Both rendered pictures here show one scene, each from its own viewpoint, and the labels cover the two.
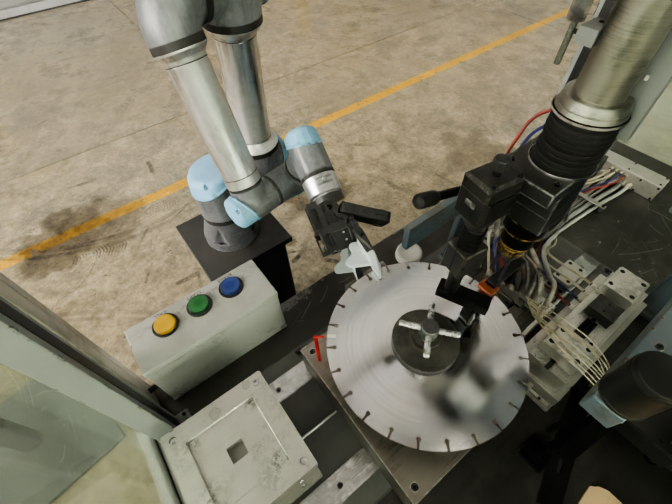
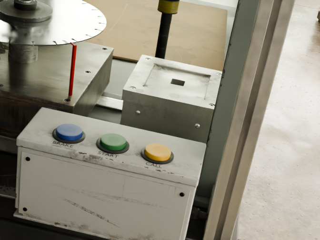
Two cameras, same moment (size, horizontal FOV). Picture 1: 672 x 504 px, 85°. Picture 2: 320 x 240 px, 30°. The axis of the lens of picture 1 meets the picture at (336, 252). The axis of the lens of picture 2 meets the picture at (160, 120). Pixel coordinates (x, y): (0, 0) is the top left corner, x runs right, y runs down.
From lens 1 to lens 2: 1.26 m
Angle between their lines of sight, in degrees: 93
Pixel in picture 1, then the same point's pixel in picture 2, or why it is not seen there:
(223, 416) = (170, 92)
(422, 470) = (93, 47)
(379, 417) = (97, 20)
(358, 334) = (50, 33)
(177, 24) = not seen: outside the picture
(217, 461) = (193, 86)
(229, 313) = (97, 124)
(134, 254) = not seen: outside the picture
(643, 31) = not seen: outside the picture
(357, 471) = (113, 102)
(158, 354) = (182, 144)
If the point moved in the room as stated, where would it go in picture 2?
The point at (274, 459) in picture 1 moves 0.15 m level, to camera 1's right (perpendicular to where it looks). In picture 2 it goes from (161, 69) to (112, 42)
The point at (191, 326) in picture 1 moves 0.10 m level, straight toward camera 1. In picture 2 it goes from (137, 139) to (143, 110)
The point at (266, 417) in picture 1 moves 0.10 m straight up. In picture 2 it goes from (146, 76) to (154, 27)
